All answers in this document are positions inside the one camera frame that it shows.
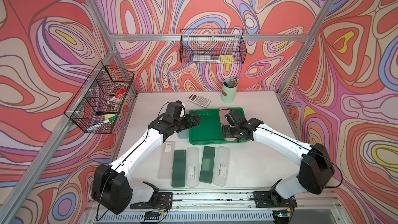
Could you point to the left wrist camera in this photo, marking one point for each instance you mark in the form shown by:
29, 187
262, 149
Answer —
175, 110

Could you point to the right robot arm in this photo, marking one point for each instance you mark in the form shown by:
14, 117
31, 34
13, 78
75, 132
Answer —
315, 166

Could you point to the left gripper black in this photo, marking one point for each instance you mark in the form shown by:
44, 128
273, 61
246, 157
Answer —
188, 123

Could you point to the frosted flat pencil case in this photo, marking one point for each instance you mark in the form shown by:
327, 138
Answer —
166, 162

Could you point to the black wire basket left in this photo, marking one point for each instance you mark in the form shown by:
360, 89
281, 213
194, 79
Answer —
104, 82

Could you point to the pale green pen cup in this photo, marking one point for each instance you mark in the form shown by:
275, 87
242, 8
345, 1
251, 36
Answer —
228, 94

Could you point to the dark green pencil case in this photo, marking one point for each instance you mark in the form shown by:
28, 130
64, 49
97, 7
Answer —
179, 169
207, 165

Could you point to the black wire basket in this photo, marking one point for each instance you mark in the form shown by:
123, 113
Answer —
104, 82
214, 42

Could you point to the light blue pencil case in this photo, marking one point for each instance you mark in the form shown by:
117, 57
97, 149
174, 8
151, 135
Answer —
183, 134

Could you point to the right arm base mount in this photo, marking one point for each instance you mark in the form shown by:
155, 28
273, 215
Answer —
271, 199

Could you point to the black wire basket back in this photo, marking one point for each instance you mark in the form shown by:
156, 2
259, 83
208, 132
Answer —
214, 42

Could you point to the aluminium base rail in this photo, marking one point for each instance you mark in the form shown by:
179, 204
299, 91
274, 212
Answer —
227, 207

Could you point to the frosted white pencil case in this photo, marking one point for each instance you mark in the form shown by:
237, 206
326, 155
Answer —
192, 167
221, 166

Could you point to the green white marker in basket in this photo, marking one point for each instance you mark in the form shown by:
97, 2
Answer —
108, 119

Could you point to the pens in cup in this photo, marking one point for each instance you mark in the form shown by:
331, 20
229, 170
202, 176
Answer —
231, 82

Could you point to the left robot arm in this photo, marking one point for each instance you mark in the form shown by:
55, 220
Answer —
113, 187

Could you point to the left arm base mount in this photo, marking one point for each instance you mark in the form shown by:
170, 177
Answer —
148, 196

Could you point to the clear box in basket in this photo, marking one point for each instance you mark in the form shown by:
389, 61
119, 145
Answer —
206, 59

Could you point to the green plastic storage box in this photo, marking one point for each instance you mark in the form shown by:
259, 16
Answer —
209, 131

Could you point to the red marker in basket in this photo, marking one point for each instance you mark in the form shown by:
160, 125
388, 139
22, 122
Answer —
120, 94

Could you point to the yellow box in basket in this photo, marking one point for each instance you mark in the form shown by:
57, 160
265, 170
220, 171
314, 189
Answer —
227, 59

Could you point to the white calculator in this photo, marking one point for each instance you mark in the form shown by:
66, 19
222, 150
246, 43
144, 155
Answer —
198, 100

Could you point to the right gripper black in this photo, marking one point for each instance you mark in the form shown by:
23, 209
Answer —
226, 131

